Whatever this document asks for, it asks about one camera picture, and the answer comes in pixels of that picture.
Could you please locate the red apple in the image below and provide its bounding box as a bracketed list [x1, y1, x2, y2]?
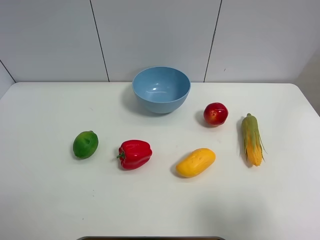
[203, 102, 229, 127]

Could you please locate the yellow mango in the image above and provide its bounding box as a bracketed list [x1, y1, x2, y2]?
[175, 148, 216, 178]

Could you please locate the green lime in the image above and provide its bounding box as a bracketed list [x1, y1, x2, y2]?
[72, 130, 99, 160]

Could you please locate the blue plastic bowl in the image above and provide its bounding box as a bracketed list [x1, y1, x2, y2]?
[132, 66, 191, 114]

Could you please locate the red bell pepper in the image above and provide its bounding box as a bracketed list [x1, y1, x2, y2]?
[116, 139, 153, 170]

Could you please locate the corn cob with husk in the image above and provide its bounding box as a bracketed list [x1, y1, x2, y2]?
[241, 113, 266, 167]

